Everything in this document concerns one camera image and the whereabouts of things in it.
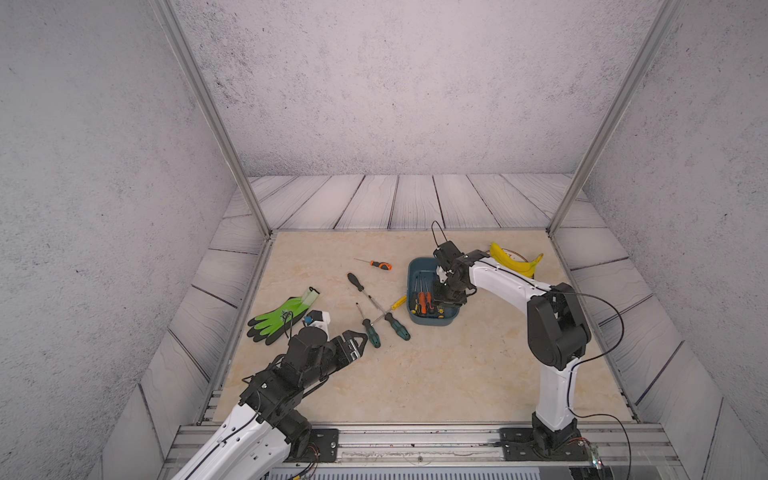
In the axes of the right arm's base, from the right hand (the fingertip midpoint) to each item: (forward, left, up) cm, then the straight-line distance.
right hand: (436, 302), depth 93 cm
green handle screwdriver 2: (-7, +11, -4) cm, 14 cm away
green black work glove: (-6, +51, -4) cm, 51 cm away
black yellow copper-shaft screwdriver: (0, -1, -4) cm, 5 cm away
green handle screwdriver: (-9, +19, -4) cm, 22 cm away
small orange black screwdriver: (+18, +18, -4) cm, 25 cm away
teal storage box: (+17, +2, -4) cm, 17 cm away
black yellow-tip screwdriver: (0, +6, -5) cm, 8 cm away
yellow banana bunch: (+15, -32, -2) cm, 35 cm away
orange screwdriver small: (+1, +2, -3) cm, 4 cm away
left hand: (-18, +20, +10) cm, 29 cm away
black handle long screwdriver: (+10, +25, -6) cm, 27 cm away
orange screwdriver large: (+4, +4, -4) cm, 7 cm away
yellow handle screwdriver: (+2, +13, -6) cm, 14 cm away
